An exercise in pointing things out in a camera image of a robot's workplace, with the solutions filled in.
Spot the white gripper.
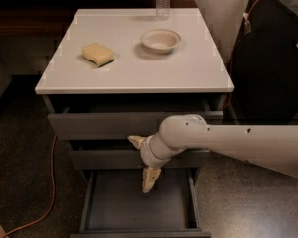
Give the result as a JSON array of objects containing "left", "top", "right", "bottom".
[{"left": 128, "top": 135, "right": 164, "bottom": 193}]

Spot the grey bottom drawer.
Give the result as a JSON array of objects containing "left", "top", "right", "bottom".
[{"left": 70, "top": 169, "right": 211, "bottom": 238}]

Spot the grey drawer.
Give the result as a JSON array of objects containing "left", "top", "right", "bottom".
[
  {"left": 70, "top": 169, "right": 211, "bottom": 238},
  {"left": 48, "top": 100, "right": 224, "bottom": 141},
  {"left": 69, "top": 140, "right": 210, "bottom": 170}
]

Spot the yellow sponge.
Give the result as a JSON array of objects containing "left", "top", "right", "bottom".
[{"left": 81, "top": 43, "right": 114, "bottom": 67}]

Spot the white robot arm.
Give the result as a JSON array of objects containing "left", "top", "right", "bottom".
[{"left": 128, "top": 114, "right": 298, "bottom": 193}]

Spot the grey middle drawer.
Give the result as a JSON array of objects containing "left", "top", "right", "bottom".
[{"left": 69, "top": 140, "right": 210, "bottom": 170}]

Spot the white grey drawer cabinet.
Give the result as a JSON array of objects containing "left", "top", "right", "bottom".
[{"left": 34, "top": 7, "right": 235, "bottom": 196}]

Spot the grey top drawer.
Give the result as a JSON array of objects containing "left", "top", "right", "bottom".
[{"left": 48, "top": 100, "right": 224, "bottom": 141}]

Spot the white paper bowl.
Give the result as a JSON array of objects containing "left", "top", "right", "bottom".
[{"left": 140, "top": 29, "right": 181, "bottom": 55}]

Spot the dark cabinet on right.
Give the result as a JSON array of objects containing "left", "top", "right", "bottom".
[{"left": 228, "top": 0, "right": 298, "bottom": 124}]

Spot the clear plastic water bottle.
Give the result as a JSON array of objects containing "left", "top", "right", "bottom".
[{"left": 156, "top": 0, "right": 170, "bottom": 20}]

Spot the dark wooden bench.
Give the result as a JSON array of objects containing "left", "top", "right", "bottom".
[{"left": 0, "top": 0, "right": 198, "bottom": 38}]

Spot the orange extension cable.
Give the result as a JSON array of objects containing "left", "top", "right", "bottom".
[{"left": 1, "top": 135, "right": 58, "bottom": 238}]

